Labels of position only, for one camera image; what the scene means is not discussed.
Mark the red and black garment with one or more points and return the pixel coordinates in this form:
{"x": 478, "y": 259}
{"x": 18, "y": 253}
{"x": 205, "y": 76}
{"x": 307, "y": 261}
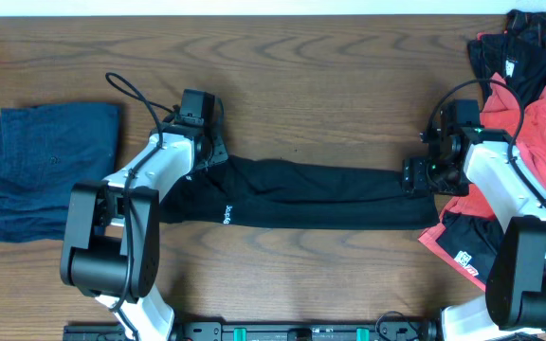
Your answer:
{"x": 468, "y": 235}

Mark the black t-shirt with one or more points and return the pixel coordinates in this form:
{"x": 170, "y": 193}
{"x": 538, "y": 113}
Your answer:
{"x": 280, "y": 194}

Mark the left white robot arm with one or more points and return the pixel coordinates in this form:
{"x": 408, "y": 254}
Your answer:
{"x": 111, "y": 239}

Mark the black mounting rail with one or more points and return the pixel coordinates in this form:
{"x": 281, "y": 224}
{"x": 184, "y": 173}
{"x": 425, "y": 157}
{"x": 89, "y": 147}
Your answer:
{"x": 389, "y": 327}

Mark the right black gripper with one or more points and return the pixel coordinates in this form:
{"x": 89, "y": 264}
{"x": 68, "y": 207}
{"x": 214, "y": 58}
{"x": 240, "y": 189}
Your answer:
{"x": 414, "y": 176}

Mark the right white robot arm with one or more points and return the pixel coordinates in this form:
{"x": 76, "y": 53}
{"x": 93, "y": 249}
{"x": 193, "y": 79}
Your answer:
{"x": 514, "y": 299}

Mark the black patterned garment with orange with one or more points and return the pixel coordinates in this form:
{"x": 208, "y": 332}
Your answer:
{"x": 518, "y": 54}

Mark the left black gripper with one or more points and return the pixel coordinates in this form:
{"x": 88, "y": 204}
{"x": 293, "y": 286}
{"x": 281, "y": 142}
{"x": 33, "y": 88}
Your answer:
{"x": 217, "y": 154}

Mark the folded blue denim garment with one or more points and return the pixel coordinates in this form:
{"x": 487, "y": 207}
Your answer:
{"x": 44, "y": 151}

